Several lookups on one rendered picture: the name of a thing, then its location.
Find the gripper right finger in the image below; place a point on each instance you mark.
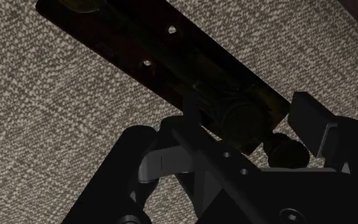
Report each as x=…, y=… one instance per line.
x=313, y=124

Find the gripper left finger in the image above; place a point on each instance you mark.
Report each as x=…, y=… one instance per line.
x=113, y=173

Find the dark flat bar with holes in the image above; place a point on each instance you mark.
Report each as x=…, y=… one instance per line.
x=166, y=46

